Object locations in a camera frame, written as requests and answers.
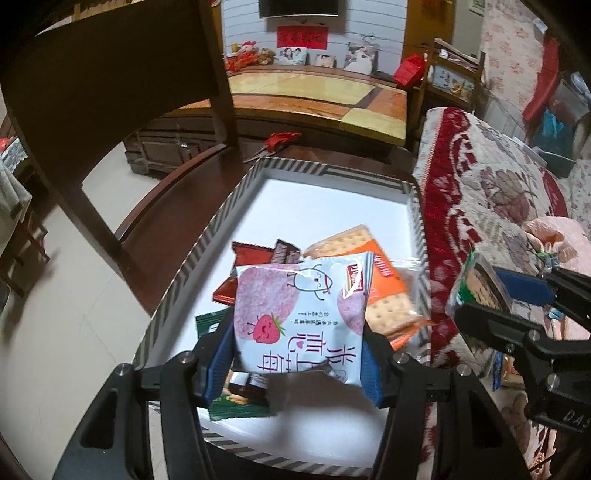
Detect wooden cabinet with yellow top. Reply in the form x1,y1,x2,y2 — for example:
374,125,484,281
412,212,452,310
124,64,413,177

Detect grey cloth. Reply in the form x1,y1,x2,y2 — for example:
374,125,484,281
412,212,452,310
0,137,34,223

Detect brown white snack packet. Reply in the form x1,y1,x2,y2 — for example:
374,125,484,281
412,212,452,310
226,369,271,402

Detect white pink strawberry snack packet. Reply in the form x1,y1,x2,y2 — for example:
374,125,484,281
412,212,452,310
233,251,376,387

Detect large wedding photo frame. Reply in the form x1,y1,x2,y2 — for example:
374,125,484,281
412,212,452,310
344,42,380,75

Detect reddish brown snack packet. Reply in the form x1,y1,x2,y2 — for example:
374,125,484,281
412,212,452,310
231,241,279,269

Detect striped cardboard box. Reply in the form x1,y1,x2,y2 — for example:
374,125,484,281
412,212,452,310
134,156,428,467

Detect wide photo frame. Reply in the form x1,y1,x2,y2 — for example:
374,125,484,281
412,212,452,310
278,47,308,66

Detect dark green snack packet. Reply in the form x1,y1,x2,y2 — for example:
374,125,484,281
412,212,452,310
194,308,279,422

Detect flat screen television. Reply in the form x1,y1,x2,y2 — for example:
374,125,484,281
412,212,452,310
258,0,341,20

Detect blue edged snack packet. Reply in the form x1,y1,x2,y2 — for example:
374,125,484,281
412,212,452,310
491,350,528,389

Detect small wooden chair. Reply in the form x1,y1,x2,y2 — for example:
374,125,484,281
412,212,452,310
421,39,487,114

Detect pink cloth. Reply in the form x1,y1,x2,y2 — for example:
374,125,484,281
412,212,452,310
523,216,591,343

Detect blue plastic bag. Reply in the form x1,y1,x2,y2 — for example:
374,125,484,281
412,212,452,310
539,107,574,145

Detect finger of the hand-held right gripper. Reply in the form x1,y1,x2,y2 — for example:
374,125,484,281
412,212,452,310
454,301,591,403
495,267,591,325

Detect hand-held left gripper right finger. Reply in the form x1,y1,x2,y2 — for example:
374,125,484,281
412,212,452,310
360,322,532,480

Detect green cracker packet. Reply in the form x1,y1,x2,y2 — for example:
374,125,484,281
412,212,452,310
444,248,514,325

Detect dark brown chocolate packet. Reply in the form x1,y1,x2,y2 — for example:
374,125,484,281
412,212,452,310
270,239,304,265

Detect red wall poster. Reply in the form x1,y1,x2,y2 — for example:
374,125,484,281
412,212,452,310
276,26,330,49

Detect sofa with red patterned cover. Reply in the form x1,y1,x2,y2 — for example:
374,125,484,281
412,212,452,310
410,0,591,480

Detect red plush toy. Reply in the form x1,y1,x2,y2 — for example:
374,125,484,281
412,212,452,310
225,41,260,73

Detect red paper bag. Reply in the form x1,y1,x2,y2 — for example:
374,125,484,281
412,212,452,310
393,54,428,89

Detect shiny red snack packet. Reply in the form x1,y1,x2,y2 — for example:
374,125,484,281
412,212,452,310
212,276,239,306

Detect dark wooden chair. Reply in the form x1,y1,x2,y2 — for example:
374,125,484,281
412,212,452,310
0,0,422,320

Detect dark wooden side table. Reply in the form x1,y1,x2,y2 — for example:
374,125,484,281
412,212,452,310
0,115,52,297

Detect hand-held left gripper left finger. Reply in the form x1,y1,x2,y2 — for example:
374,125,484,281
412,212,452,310
60,318,236,480

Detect red scissors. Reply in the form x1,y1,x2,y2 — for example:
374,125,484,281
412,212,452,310
244,131,304,163

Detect orange cracker packet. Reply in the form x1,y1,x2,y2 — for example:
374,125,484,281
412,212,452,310
302,225,435,350

